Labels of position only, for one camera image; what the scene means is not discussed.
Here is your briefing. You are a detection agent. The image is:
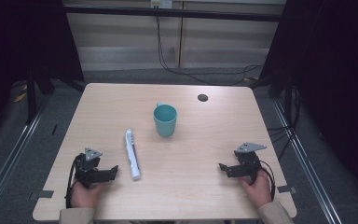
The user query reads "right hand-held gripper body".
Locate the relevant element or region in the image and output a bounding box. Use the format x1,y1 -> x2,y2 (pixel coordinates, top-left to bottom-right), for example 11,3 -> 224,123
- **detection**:
234,142 -> 268,185

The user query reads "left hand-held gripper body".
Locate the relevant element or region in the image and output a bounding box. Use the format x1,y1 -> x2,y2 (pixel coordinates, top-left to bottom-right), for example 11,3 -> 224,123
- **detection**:
74,147 -> 107,189

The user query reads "person's left hand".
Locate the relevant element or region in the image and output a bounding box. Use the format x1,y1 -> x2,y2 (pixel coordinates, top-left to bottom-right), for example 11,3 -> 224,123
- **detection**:
70,180 -> 105,209

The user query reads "person's right hand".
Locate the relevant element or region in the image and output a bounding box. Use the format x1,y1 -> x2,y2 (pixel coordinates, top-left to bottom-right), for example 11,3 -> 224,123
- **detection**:
238,169 -> 273,210

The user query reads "white marker pen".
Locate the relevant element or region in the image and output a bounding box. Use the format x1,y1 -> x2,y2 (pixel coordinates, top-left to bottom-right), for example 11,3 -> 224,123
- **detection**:
124,128 -> 142,181

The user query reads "black tape strip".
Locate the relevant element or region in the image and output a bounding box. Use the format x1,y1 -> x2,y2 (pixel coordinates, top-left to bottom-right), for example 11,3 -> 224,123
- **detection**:
276,185 -> 297,194
28,189 -> 55,200

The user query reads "teal cup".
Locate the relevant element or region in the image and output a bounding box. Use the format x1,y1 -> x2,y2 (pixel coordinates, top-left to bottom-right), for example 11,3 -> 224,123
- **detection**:
153,102 -> 178,138

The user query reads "black metal stand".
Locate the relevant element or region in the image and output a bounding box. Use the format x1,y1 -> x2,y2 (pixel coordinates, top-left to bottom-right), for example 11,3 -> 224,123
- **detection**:
25,66 -> 56,125

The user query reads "dark curtain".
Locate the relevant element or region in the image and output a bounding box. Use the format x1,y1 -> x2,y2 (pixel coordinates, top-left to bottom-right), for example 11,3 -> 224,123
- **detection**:
0,0 -> 86,147
259,0 -> 358,204

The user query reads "black horizontal bar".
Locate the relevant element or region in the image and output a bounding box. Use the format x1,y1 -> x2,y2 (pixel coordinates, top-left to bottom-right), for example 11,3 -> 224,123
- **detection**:
62,5 -> 282,23

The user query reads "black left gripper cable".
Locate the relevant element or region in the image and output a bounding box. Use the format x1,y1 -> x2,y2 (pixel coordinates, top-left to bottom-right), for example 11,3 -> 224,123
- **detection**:
64,154 -> 82,209

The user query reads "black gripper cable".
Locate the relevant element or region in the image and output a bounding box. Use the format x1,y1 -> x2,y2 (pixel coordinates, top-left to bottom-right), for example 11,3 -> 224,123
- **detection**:
258,160 -> 277,201
64,154 -> 82,209

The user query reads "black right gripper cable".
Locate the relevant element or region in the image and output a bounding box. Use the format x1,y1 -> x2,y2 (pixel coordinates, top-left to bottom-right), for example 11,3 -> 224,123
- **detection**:
258,160 -> 277,201

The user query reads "black cable bundle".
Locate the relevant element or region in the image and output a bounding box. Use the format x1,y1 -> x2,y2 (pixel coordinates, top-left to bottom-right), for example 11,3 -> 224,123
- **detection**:
266,86 -> 303,161

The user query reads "silver floor rail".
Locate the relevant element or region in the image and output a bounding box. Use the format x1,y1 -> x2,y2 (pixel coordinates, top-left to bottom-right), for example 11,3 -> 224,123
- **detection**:
0,92 -> 52,217
271,98 -> 343,224

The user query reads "long black floor cable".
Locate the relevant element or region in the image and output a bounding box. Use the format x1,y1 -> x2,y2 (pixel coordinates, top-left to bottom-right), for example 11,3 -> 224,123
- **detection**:
155,15 -> 265,87

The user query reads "white wall socket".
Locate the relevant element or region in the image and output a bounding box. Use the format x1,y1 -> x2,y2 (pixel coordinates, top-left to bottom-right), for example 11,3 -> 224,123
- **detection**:
150,0 -> 173,9

